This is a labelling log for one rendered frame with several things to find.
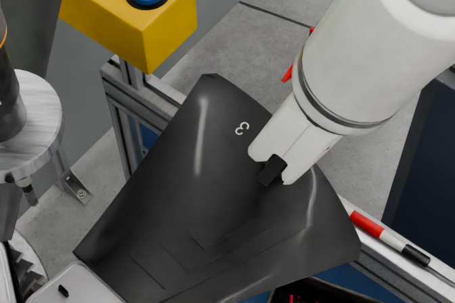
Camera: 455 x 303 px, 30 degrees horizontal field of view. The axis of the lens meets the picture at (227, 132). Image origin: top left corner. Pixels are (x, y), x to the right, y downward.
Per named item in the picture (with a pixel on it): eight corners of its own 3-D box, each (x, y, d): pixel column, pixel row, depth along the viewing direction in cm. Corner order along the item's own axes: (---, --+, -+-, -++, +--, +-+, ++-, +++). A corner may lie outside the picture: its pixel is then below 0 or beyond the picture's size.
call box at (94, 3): (59, 25, 113) (43, -31, 104) (110, -20, 117) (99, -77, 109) (149, 84, 108) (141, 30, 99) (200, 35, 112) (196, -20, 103)
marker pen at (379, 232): (331, 204, 109) (426, 265, 104) (337, 196, 109) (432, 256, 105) (330, 210, 110) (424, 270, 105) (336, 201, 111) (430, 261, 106)
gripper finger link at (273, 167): (304, 120, 66) (319, 104, 71) (245, 189, 69) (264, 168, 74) (315, 130, 66) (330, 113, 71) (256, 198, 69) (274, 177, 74)
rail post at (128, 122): (151, 295, 195) (106, 100, 129) (162, 282, 197) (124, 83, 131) (164, 305, 194) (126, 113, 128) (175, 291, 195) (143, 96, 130)
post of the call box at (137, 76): (122, 80, 122) (111, 24, 111) (136, 67, 123) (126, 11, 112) (138, 90, 121) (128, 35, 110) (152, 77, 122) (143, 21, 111)
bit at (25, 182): (27, 194, 55) (9, 152, 51) (43, 195, 55) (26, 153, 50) (23, 208, 54) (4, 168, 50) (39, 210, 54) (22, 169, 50)
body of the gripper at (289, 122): (346, 8, 66) (301, 72, 76) (267, 93, 61) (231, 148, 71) (421, 71, 65) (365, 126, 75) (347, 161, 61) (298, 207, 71)
